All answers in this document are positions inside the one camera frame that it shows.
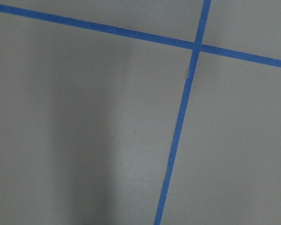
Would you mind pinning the blue tape strip crossing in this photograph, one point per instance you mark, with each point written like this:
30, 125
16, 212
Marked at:
182, 110

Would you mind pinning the blue tape strip long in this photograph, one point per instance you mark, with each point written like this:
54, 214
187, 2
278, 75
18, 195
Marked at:
138, 35

